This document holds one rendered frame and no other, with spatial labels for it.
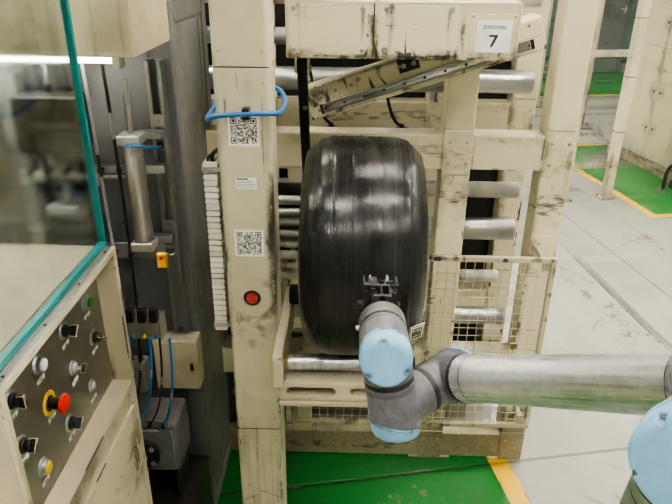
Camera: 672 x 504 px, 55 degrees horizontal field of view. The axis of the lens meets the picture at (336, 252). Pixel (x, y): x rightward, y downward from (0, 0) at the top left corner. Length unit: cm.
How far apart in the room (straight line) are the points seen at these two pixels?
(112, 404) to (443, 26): 125
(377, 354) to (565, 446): 199
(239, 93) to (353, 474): 169
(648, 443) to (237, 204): 112
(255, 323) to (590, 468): 168
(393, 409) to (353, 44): 98
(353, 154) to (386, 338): 59
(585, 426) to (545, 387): 209
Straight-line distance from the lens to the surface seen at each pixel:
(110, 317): 166
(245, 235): 164
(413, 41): 176
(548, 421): 311
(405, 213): 145
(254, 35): 150
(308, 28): 175
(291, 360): 172
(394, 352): 109
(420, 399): 119
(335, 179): 148
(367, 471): 273
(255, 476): 210
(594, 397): 101
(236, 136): 155
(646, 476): 79
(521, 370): 109
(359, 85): 191
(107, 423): 162
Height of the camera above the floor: 190
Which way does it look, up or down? 25 degrees down
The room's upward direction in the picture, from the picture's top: 1 degrees clockwise
